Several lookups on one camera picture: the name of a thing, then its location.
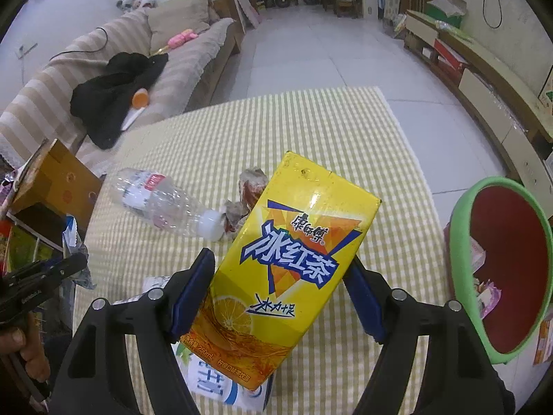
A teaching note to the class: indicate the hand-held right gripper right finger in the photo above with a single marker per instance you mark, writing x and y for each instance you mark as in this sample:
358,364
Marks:
367,307

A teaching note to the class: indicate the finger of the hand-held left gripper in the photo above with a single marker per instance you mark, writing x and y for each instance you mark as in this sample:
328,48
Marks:
52,270

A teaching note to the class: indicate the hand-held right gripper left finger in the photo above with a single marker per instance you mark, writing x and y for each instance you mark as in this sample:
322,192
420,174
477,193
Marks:
194,294

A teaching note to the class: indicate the yellow tea carton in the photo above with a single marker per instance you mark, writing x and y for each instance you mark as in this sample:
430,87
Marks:
293,207

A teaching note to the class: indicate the green-rimmed red bin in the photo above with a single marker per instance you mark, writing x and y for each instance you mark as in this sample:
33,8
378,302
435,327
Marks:
518,242

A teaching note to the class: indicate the person's left hand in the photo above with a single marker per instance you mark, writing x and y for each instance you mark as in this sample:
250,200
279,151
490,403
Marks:
17,339

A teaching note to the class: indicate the white paper scrap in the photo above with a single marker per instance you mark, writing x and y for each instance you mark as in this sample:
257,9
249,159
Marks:
155,283

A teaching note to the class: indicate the clear plastic bottle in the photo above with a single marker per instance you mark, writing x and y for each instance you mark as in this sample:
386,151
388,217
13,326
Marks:
164,207

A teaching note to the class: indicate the white and blue milk carton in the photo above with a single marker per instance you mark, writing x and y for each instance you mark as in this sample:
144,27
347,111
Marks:
211,384

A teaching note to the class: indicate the orange cardboard box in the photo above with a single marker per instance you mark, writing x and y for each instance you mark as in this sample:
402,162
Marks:
65,177

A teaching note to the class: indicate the crumpled printed wrapper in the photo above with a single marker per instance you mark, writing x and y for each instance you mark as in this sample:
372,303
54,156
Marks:
252,186

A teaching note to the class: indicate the striped beige sofa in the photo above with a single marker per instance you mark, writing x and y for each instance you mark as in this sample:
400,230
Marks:
43,90

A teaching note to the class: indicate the orange packet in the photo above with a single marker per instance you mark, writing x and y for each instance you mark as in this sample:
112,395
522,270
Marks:
543,341

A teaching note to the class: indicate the black jacket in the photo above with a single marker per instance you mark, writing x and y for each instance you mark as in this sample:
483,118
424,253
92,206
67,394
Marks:
112,90

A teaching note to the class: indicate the yellow checkered tablecloth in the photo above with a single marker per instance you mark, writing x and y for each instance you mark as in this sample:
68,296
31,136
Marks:
302,125

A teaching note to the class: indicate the orange and white brush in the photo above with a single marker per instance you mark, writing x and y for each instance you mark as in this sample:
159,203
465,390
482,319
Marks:
140,97

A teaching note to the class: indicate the long beige tv cabinet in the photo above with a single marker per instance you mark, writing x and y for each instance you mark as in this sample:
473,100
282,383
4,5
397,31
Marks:
497,90

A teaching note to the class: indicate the pink toy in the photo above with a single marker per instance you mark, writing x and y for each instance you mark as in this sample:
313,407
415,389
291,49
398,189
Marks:
181,39

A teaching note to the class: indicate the red flat box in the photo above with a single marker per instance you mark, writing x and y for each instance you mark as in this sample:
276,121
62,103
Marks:
449,54

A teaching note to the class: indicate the beige pillow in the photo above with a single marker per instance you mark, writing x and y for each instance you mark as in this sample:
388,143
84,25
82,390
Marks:
177,21

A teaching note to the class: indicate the green and white printed box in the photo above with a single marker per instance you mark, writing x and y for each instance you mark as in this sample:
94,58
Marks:
546,95

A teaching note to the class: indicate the black and white plush toy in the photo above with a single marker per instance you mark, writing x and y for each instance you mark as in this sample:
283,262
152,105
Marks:
134,2

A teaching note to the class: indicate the white leaning boards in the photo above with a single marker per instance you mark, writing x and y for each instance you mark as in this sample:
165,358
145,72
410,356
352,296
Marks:
248,8

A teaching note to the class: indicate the green and white open box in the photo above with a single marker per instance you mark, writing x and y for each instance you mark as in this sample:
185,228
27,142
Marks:
445,13

